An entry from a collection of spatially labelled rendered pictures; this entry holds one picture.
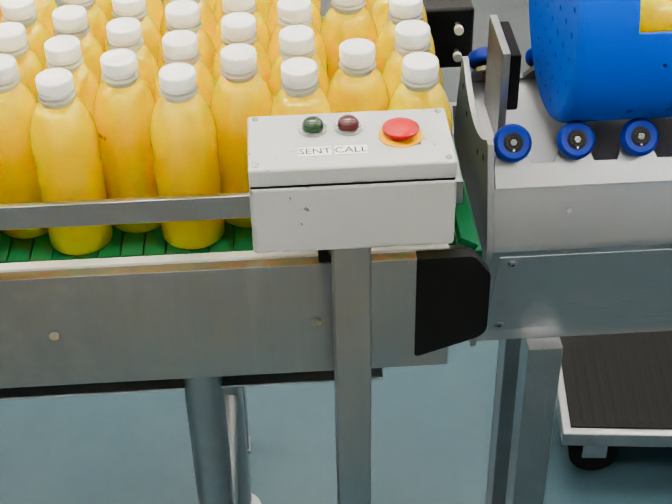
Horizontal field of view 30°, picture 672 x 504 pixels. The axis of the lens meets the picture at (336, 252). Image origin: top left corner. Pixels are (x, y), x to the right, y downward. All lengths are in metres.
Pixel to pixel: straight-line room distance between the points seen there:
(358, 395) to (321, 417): 1.07
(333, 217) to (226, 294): 0.24
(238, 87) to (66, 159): 0.20
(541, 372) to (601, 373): 0.67
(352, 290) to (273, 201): 0.16
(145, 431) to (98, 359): 1.01
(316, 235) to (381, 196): 0.08
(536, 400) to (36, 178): 0.76
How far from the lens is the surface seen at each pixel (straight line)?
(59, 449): 2.49
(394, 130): 1.22
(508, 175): 1.50
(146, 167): 1.41
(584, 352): 2.43
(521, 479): 1.88
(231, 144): 1.39
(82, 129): 1.36
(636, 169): 1.53
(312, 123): 1.23
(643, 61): 1.42
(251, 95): 1.36
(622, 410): 2.33
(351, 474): 1.51
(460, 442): 2.44
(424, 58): 1.35
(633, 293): 1.67
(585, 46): 1.39
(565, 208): 1.53
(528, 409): 1.78
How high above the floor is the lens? 1.76
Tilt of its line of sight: 38 degrees down
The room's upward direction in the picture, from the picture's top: 1 degrees counter-clockwise
